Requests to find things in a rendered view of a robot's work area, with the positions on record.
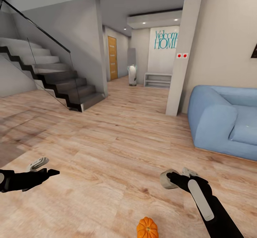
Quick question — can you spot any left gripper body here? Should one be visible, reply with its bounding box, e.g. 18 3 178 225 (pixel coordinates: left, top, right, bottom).
19 168 47 192

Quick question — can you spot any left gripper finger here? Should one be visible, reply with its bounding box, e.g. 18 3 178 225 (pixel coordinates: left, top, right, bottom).
47 169 60 178

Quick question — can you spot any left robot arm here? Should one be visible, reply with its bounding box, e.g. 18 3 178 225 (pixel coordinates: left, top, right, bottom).
0 157 60 193

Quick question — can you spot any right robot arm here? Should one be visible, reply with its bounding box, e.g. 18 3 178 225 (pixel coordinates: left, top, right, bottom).
167 167 244 238

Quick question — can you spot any pumpkin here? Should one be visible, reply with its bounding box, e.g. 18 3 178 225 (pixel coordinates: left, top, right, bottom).
137 217 159 238

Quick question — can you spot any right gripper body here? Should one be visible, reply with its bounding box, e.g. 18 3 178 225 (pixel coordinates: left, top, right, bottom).
170 172 185 190

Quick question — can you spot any pillar candle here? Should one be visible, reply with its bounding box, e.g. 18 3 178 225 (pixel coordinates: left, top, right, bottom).
160 169 180 189

